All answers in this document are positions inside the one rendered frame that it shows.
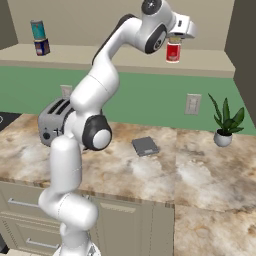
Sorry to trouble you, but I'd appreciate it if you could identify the beige drawer front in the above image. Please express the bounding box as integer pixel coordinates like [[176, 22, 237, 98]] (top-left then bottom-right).
[[0, 213, 64, 256], [0, 180, 55, 219]]

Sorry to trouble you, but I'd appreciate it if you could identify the black hob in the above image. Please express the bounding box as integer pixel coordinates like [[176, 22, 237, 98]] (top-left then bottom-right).
[[0, 111, 22, 132]]

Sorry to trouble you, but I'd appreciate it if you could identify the silver drawer handle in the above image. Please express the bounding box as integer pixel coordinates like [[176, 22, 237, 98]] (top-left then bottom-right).
[[7, 197, 42, 210], [25, 237, 61, 251]]

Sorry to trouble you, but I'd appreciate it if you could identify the grey kitchen scale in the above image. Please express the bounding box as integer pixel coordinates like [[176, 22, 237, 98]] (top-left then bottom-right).
[[131, 136, 161, 158]]

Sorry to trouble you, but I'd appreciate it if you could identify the green plant in white pot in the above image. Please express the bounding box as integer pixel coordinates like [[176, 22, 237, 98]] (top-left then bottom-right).
[[207, 93, 246, 148]]

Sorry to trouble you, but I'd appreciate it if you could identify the beige wall outlet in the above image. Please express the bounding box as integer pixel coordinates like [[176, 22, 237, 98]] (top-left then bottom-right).
[[60, 84, 74, 100]]

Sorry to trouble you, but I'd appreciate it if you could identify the beige open cabinet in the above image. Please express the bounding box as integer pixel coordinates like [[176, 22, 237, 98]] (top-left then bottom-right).
[[0, 0, 256, 125]]

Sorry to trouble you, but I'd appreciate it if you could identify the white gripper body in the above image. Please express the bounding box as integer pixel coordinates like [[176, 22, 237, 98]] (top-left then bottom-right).
[[167, 16, 198, 39]]

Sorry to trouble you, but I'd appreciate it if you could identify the red can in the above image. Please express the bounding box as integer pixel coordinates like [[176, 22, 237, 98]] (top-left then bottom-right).
[[165, 37, 182, 64]]

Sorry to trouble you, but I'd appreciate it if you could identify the silver toaster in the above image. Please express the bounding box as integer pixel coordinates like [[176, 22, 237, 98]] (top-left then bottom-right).
[[37, 97, 76, 148]]

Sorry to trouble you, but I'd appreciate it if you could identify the teal can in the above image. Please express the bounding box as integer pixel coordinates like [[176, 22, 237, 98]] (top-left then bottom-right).
[[30, 19, 47, 41]]

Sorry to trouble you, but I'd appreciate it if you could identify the blue can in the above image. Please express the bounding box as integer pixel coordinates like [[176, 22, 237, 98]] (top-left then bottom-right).
[[33, 38, 52, 57]]

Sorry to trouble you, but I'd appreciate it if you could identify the beige cupboard door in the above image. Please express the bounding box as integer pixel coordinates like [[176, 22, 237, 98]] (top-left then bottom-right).
[[90, 196, 155, 256]]

